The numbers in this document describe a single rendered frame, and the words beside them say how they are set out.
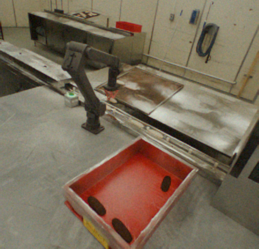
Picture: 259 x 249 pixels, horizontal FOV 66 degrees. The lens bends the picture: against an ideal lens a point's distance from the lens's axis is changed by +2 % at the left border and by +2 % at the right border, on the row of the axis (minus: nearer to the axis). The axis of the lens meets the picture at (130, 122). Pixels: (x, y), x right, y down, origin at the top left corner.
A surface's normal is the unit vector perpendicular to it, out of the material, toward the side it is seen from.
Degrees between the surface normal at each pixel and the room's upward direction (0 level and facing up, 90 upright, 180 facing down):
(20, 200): 0
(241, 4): 90
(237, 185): 90
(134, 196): 0
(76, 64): 58
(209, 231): 0
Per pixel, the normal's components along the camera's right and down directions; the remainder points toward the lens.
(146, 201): 0.14, -0.84
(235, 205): -0.61, 0.35
